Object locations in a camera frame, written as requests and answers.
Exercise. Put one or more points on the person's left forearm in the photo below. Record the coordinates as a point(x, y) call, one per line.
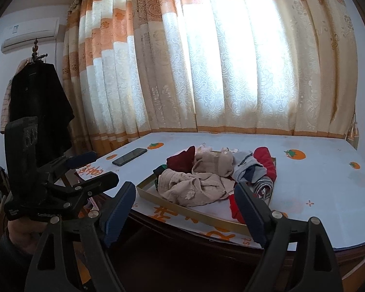
point(6, 267)

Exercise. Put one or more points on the person's left hand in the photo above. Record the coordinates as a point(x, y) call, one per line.
point(21, 234)

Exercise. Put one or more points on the maroon underwear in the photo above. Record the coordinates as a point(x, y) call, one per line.
point(181, 159)

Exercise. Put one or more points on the wooden coat rack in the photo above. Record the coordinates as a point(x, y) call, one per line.
point(35, 51)

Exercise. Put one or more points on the beige ribbed underwear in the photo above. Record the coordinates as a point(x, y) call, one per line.
point(213, 162)

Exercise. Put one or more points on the black hanging coat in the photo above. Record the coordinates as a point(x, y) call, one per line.
point(39, 106)

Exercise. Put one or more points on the beige floral underwear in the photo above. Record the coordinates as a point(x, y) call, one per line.
point(194, 188)

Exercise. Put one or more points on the curtain tassel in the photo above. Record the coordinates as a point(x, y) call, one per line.
point(352, 130)

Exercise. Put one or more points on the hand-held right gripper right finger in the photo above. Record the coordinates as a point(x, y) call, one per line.
point(249, 216)

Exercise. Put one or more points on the shallow cardboard tray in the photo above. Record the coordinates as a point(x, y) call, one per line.
point(185, 208)

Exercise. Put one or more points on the beige checked garment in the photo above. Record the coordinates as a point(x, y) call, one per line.
point(6, 103)

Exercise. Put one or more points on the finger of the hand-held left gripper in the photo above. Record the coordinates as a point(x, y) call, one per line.
point(82, 157)
point(103, 181)

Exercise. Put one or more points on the black smartphone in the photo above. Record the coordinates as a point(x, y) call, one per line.
point(129, 156)

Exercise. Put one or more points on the white air conditioner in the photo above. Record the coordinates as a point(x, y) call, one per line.
point(30, 35)

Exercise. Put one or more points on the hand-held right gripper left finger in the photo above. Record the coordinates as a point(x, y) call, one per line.
point(115, 222)

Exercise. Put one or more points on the black green underwear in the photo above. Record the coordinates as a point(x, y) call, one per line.
point(159, 173)

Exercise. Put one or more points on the orange cream patterned curtain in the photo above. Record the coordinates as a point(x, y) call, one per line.
point(216, 67)

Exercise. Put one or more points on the bright red underwear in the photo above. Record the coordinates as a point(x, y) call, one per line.
point(266, 161)

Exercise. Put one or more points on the pale pink underwear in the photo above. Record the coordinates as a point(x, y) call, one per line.
point(204, 149)

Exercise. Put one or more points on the grey navy underwear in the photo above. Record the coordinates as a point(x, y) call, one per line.
point(246, 167)

